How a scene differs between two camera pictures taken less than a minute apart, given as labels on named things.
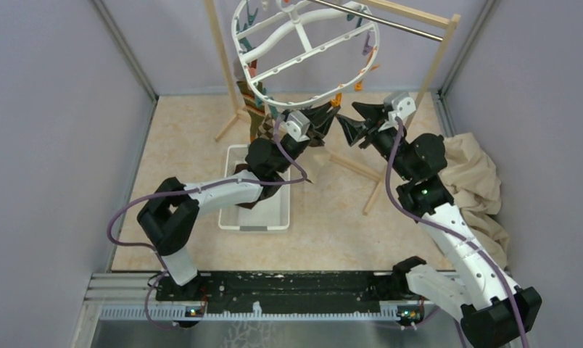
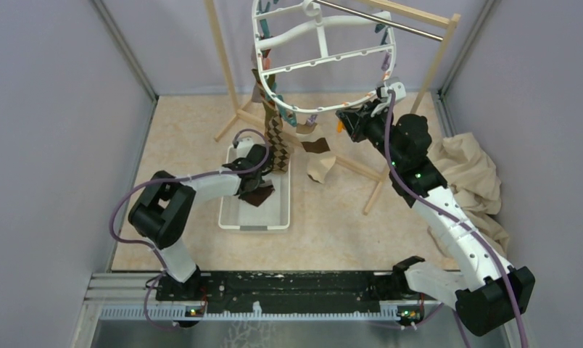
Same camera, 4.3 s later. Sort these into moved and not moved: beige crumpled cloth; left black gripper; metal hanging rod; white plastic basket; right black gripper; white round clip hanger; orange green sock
Moved: white round clip hanger; left black gripper; orange green sock
Not moved: metal hanging rod; beige crumpled cloth; white plastic basket; right black gripper
